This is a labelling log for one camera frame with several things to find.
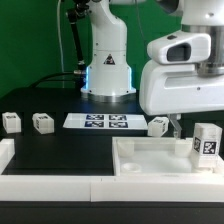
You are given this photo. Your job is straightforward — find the white square table top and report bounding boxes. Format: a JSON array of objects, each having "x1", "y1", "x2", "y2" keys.
[{"x1": 112, "y1": 137, "x2": 224, "y2": 177}]

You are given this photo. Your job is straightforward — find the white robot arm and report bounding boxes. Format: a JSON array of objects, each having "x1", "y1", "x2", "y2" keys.
[{"x1": 81, "y1": 0, "x2": 224, "y2": 115}]

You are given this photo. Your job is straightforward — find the black cables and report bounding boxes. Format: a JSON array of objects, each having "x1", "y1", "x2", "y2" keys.
[{"x1": 29, "y1": 70, "x2": 84, "y2": 89}]

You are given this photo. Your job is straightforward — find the white U-shaped obstacle fence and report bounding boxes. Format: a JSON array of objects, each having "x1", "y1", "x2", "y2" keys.
[{"x1": 0, "y1": 139, "x2": 224, "y2": 202}]

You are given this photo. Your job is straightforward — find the white marker tag plate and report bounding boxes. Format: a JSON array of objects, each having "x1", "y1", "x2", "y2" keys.
[{"x1": 63, "y1": 113, "x2": 147, "y2": 130}]

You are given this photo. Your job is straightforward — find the white cable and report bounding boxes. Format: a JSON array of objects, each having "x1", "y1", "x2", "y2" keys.
[{"x1": 56, "y1": 0, "x2": 66, "y2": 89}]

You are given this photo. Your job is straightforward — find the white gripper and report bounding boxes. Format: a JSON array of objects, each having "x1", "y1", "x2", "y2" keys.
[{"x1": 139, "y1": 31, "x2": 224, "y2": 138}]

